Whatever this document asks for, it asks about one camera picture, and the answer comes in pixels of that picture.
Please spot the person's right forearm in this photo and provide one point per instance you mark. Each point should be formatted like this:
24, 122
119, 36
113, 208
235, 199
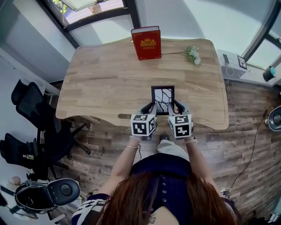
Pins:
199, 160

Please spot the white power strip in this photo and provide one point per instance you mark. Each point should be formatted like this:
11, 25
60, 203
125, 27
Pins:
225, 192

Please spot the black picture frame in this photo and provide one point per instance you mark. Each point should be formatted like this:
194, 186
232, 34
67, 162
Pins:
163, 92

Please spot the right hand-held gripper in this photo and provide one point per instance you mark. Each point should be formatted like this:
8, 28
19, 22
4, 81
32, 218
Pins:
181, 127

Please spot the black office chair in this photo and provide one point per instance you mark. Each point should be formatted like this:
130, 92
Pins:
15, 149
33, 105

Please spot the red hardcover book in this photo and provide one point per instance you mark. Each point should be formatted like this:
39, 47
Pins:
148, 46

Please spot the white artificial flower sprig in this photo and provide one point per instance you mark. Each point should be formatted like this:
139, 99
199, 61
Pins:
194, 56

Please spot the person's leg in beige trousers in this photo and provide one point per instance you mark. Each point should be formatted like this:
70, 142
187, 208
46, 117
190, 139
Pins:
171, 149

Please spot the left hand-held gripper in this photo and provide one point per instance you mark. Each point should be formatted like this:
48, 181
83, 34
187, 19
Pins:
141, 127

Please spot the black framed picture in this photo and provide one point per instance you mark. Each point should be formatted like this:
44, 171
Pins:
242, 62

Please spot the wooden desk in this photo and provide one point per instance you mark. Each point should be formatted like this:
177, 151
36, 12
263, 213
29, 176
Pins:
109, 83

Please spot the black teal cup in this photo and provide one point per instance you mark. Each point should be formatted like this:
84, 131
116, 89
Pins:
269, 74

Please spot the person's left forearm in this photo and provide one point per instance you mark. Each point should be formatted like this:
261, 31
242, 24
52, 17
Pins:
123, 164

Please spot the dark smartphone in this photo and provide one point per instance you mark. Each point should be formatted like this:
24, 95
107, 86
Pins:
225, 59

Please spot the person's navy dress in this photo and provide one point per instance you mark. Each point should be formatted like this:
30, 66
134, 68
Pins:
162, 162

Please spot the person's dark shoe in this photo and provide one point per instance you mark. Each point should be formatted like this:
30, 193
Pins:
164, 137

